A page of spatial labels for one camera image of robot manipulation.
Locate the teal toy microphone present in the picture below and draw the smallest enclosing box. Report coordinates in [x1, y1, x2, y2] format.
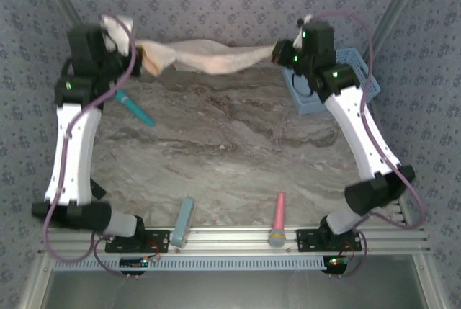
[114, 89, 156, 128]

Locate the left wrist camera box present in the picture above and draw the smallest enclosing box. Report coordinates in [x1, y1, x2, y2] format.
[100, 13, 136, 54]

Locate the circuit board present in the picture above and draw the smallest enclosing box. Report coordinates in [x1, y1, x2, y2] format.
[323, 255, 350, 274]
[120, 256, 151, 270]

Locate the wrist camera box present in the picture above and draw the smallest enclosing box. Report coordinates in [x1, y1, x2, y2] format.
[293, 15, 314, 50]
[100, 13, 136, 54]

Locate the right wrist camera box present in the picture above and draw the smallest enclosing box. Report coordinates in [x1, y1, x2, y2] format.
[293, 15, 314, 50]

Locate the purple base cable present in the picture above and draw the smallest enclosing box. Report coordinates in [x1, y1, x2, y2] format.
[338, 229, 368, 278]
[94, 233, 130, 279]

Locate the pink toy microphone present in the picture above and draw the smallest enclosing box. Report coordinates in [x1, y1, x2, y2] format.
[268, 192, 288, 248]

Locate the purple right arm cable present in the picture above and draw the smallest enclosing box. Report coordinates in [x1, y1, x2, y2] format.
[313, 9, 428, 229]

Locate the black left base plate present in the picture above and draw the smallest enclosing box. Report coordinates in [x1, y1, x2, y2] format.
[104, 228, 171, 254]

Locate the light blue brush block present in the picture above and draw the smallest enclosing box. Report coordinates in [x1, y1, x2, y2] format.
[170, 197, 198, 249]

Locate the peach printed t-shirt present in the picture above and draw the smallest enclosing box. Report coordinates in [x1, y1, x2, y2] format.
[135, 37, 278, 76]

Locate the grey metal front panel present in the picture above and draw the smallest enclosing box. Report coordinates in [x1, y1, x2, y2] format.
[21, 254, 444, 309]

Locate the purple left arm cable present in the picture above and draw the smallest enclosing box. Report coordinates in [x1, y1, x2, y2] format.
[42, 13, 138, 263]

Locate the light blue perforated basket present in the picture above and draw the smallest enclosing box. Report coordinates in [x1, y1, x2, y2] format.
[280, 48, 382, 115]

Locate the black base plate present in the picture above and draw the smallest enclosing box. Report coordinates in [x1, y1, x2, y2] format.
[296, 228, 363, 254]
[104, 228, 171, 254]

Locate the aluminium mounting rail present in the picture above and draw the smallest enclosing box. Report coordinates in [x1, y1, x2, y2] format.
[37, 225, 431, 256]

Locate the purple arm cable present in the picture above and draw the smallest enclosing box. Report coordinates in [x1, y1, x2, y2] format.
[42, 13, 138, 263]
[313, 9, 428, 229]

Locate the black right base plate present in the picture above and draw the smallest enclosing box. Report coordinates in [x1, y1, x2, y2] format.
[296, 228, 363, 254]

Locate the left circuit board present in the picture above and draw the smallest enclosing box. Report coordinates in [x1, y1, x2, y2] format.
[120, 256, 151, 270]

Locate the right circuit board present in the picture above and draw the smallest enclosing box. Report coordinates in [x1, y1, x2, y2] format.
[323, 255, 350, 274]

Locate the slotted cable duct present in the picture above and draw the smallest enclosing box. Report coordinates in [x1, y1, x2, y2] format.
[53, 255, 325, 272]

